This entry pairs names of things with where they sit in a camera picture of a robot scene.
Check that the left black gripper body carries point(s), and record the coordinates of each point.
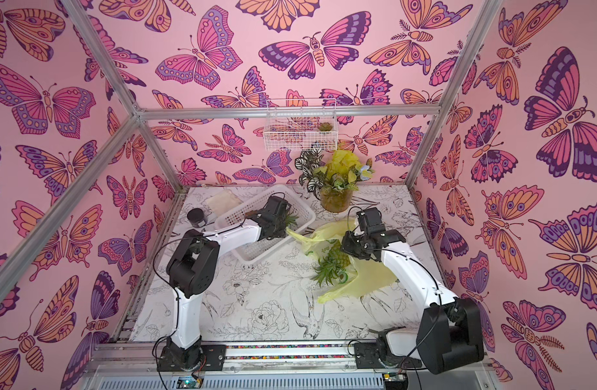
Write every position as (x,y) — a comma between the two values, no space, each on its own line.
(281,229)

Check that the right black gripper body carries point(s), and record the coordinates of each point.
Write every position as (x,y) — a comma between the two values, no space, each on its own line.
(354,245)

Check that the yellow-green plastic bag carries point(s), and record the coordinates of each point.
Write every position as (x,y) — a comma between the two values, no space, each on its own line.
(365,276)

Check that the pineapple nearer basket front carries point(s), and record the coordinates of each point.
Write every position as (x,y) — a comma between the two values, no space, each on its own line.
(331,267)

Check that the pineapple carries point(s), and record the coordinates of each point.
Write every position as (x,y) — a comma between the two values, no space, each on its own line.
(291,221)

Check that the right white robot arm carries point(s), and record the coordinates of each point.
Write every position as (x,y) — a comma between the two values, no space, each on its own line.
(450,331)

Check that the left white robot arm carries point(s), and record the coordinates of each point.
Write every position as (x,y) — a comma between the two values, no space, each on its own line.
(193,264)

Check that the white perforated plastic basket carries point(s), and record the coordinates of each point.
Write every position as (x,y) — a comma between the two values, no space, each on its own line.
(236,233)

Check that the beige cloth pad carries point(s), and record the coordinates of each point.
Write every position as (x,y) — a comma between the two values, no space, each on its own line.
(222,202)

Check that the potted plant with yellow-green leaves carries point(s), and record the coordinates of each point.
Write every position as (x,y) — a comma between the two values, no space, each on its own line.
(334,182)

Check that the small black round jar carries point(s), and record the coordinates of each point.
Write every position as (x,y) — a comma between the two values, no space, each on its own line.
(196,217)

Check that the white wire wall basket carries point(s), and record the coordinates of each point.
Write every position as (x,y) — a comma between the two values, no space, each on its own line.
(291,124)

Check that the small plant in wire basket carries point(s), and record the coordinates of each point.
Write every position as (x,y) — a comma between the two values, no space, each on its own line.
(325,127)

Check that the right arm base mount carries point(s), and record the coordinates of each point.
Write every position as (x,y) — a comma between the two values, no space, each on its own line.
(390,348)

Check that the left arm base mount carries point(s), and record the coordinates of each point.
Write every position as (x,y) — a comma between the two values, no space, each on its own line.
(199,357)

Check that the aluminium front rail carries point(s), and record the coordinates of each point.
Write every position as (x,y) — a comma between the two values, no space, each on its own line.
(274,365)

